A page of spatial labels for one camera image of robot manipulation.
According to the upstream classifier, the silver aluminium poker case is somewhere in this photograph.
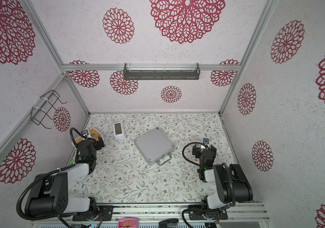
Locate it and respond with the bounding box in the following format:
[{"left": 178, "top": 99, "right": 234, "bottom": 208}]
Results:
[{"left": 134, "top": 127, "right": 174, "bottom": 166}]

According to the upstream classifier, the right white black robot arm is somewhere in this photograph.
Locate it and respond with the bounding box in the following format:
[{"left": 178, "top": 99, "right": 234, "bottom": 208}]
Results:
[{"left": 182, "top": 138, "right": 253, "bottom": 213}]

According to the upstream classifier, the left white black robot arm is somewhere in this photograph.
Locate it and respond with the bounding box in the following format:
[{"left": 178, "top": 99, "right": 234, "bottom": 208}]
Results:
[{"left": 16, "top": 127, "right": 105, "bottom": 221}]

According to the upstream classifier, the white box with wooden lid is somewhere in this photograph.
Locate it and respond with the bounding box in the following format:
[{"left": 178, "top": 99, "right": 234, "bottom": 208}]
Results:
[{"left": 75, "top": 128, "right": 103, "bottom": 143}]

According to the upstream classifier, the white digital clock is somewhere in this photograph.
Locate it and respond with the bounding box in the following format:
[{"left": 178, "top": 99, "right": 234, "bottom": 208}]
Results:
[{"left": 113, "top": 122, "right": 125, "bottom": 140}]

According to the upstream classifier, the black object at front edge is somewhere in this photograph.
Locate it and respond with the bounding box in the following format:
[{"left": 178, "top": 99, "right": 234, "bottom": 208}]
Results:
[{"left": 159, "top": 218, "right": 179, "bottom": 228}]

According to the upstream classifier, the pink object at front edge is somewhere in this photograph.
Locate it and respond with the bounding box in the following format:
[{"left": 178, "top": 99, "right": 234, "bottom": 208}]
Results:
[{"left": 117, "top": 218, "right": 139, "bottom": 228}]

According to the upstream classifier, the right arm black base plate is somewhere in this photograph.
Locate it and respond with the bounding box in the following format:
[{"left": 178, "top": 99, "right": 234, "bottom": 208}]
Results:
[{"left": 188, "top": 210, "right": 228, "bottom": 220}]

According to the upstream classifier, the black wire wall rack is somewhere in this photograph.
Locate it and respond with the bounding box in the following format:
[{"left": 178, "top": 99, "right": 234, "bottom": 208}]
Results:
[{"left": 29, "top": 90, "right": 67, "bottom": 129}]

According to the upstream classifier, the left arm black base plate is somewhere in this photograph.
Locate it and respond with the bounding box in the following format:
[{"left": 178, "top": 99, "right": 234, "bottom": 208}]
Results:
[{"left": 72, "top": 205, "right": 114, "bottom": 221}]

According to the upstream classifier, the black wall shelf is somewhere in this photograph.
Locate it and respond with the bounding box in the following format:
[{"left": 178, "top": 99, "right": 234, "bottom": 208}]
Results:
[{"left": 123, "top": 63, "right": 201, "bottom": 81}]

